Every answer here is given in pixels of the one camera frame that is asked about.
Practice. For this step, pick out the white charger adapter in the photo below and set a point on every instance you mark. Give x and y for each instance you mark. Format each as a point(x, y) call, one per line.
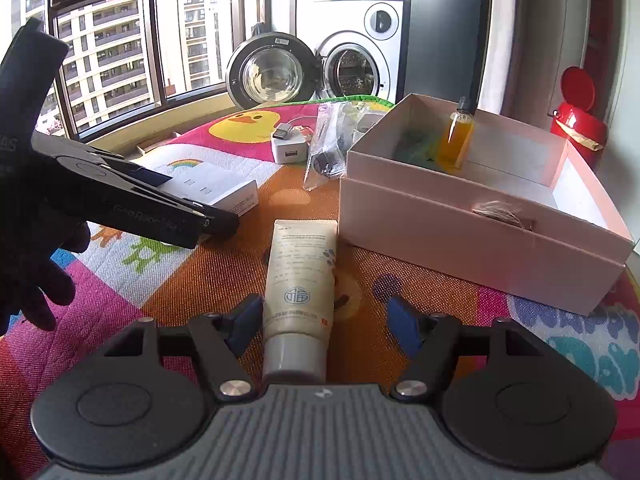
point(290, 151)

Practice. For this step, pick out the dark grey column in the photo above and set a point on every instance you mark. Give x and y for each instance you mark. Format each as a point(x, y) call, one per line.
point(450, 35)

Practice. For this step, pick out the silver washing machine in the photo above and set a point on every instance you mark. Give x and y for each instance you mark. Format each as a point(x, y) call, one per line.
point(390, 55)

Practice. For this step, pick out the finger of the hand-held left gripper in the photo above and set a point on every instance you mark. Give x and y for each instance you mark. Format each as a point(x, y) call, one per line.
point(150, 178)
point(200, 227)

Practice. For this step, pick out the red trash bin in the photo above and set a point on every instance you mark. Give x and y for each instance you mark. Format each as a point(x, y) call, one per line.
point(580, 120)

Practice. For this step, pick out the cream lotion tube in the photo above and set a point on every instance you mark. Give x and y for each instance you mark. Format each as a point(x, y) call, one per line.
point(297, 280)

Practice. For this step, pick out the small silver adapter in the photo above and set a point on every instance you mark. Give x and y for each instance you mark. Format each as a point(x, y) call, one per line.
point(282, 131)

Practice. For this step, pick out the clear plastic bag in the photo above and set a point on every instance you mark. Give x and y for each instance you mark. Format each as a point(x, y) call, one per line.
point(327, 150)

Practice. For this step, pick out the round washing machine door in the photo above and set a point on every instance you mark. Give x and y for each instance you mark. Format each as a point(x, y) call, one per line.
point(265, 72)

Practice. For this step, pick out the pink cardboard box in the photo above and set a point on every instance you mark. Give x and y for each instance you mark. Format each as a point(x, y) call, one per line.
point(450, 240)

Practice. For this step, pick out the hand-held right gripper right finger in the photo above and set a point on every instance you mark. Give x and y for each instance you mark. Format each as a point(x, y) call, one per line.
point(405, 325)

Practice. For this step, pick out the person's left hand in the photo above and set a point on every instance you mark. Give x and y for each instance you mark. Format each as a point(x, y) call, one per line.
point(35, 285)

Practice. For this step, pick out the colourful play mat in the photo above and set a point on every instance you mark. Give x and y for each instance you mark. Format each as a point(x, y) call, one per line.
point(200, 285)

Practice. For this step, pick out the white box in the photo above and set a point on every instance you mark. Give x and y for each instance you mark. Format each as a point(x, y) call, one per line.
point(220, 190)

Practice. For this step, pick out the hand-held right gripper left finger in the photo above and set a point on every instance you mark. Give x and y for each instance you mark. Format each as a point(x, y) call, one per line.
point(247, 325)

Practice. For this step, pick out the amber liquid bottle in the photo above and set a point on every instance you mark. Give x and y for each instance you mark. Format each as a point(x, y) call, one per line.
point(456, 137)

